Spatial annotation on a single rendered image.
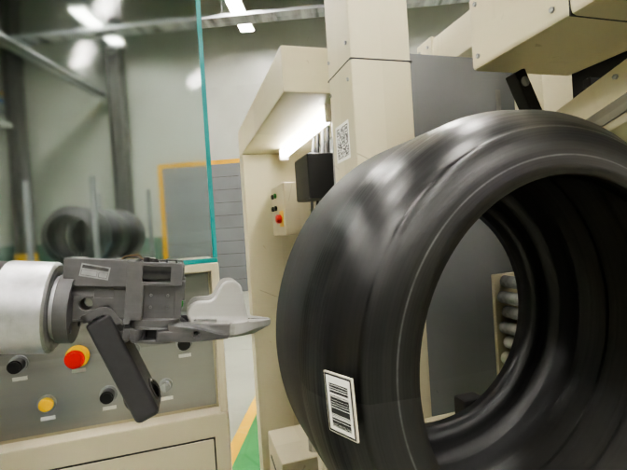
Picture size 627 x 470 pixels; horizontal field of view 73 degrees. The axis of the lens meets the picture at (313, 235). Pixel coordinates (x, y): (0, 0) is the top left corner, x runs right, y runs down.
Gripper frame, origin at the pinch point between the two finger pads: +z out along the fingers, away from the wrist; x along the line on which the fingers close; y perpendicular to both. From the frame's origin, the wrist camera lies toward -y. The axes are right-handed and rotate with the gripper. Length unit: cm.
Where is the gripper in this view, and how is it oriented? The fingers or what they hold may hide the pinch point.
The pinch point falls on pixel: (258, 327)
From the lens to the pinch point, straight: 49.7
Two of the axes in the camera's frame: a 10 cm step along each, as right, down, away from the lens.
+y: 0.5, -10.0, 0.2
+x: -2.9, 0.1, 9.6
